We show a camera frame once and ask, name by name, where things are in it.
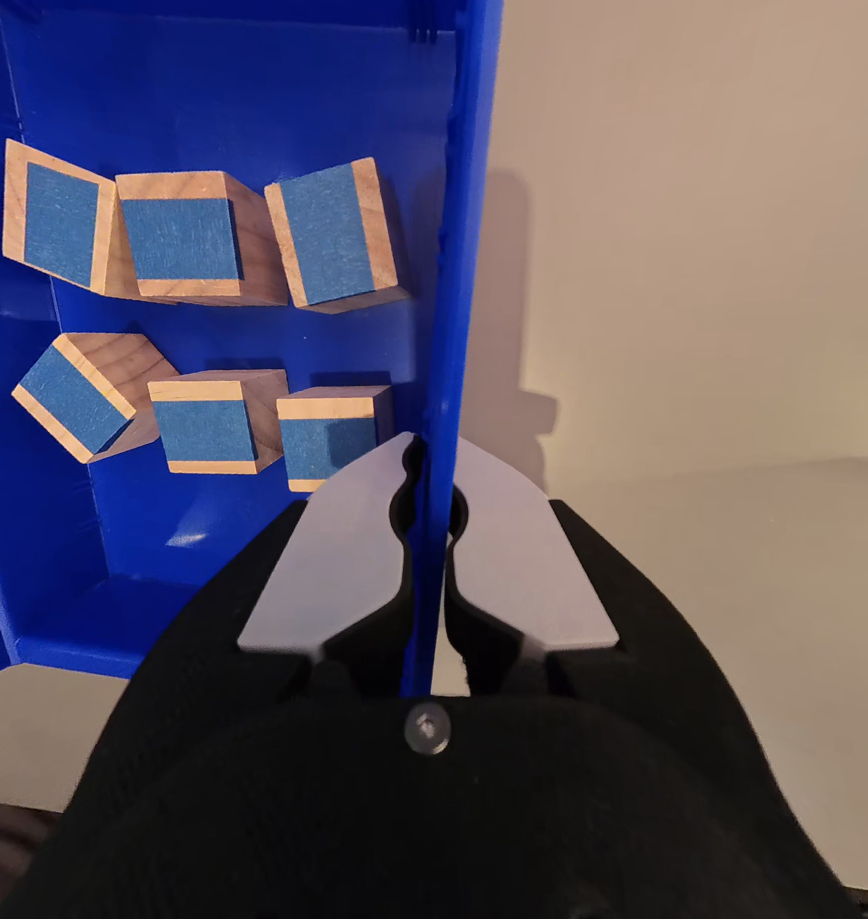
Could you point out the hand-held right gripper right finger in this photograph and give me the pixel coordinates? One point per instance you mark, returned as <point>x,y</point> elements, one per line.
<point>527,574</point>

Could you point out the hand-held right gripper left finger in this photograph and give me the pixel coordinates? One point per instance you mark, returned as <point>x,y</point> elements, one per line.
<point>333,574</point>

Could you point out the wooden cube with blue stripe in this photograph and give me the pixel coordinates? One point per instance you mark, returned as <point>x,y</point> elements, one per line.
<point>319,438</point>
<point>61,222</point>
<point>208,431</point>
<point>75,398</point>
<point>330,230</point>
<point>183,237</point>

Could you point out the blue plastic bin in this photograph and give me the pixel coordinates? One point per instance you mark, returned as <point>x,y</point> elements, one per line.
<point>226,86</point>

